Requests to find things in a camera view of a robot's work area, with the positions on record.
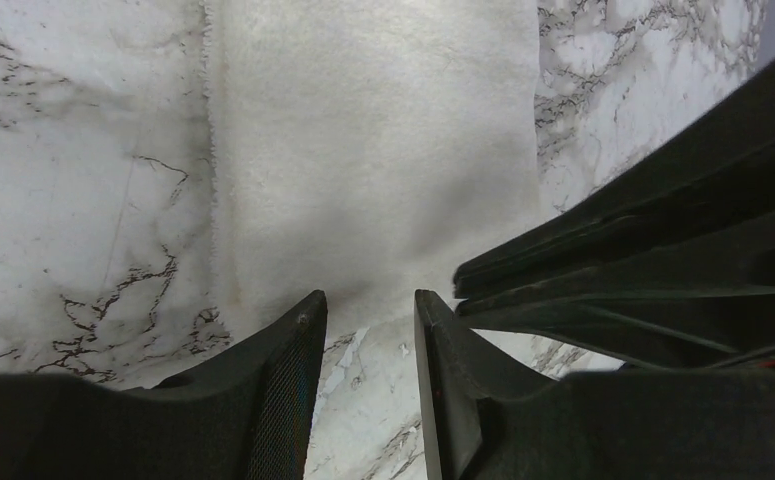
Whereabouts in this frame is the white towel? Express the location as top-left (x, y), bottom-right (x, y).
top-left (204, 1), bottom-right (541, 340)

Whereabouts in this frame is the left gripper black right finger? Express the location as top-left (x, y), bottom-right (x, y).
top-left (414, 290), bottom-right (775, 479)

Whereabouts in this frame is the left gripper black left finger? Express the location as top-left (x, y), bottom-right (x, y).
top-left (0, 290), bottom-right (328, 479)

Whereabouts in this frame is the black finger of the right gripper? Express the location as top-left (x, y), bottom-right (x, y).
top-left (454, 60), bottom-right (775, 299)
top-left (456, 211), bottom-right (775, 370)

